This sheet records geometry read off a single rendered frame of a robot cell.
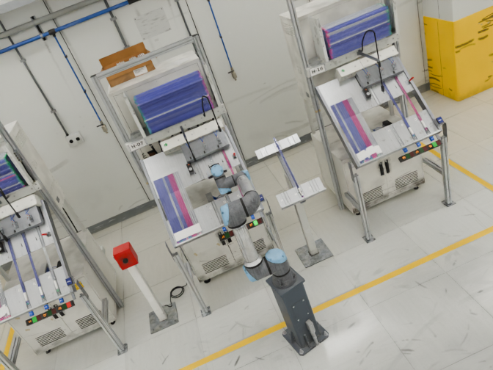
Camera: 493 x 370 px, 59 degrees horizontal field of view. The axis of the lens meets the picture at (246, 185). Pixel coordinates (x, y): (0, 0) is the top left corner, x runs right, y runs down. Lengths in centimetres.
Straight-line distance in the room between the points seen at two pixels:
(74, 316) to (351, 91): 282
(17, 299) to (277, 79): 327
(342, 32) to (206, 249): 197
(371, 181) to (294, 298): 143
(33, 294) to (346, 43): 287
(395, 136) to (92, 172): 316
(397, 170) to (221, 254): 165
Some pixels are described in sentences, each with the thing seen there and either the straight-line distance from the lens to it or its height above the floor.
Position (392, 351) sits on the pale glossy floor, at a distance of 306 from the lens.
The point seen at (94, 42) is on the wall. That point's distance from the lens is 463.
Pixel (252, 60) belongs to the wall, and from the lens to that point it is 484.
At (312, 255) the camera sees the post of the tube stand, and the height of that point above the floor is 2.
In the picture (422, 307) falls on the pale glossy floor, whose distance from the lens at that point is 325.
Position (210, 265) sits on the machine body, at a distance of 373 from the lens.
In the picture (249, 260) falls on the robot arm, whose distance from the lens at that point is 262.
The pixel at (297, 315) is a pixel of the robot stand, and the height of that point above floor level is 31.
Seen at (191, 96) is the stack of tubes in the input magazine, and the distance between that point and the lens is 320.
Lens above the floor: 251
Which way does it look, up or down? 31 degrees down
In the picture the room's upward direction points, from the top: 21 degrees counter-clockwise
